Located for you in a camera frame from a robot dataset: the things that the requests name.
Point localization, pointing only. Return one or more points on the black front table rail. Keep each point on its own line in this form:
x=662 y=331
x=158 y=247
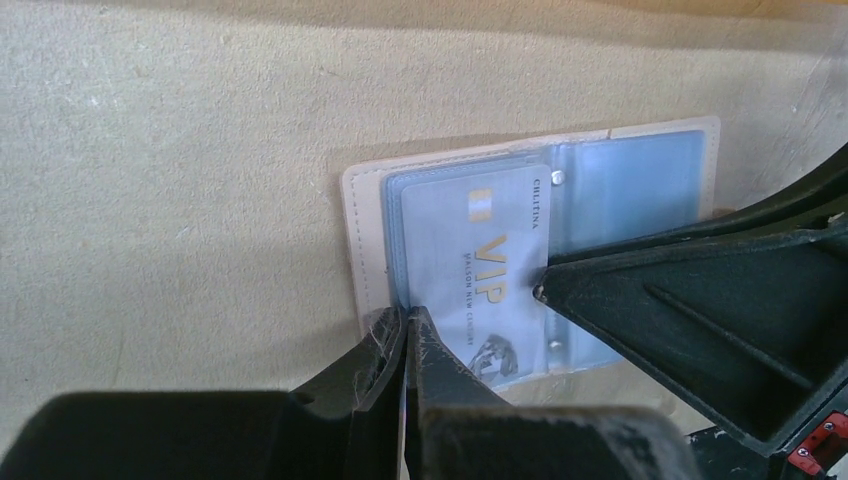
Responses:
x=819 y=453

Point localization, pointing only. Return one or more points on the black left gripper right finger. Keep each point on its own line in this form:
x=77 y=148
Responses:
x=458 y=428

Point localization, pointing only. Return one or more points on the silver VIP credit card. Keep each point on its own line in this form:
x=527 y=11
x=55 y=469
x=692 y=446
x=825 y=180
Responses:
x=475 y=247

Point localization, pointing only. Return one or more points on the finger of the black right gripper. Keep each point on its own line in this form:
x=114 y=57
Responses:
x=823 y=184
x=750 y=330

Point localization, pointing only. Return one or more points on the beige leather card holder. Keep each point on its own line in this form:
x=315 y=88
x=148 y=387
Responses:
x=607 y=186

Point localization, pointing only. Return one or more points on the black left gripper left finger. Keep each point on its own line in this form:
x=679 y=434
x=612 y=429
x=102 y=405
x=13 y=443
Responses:
x=343 y=423

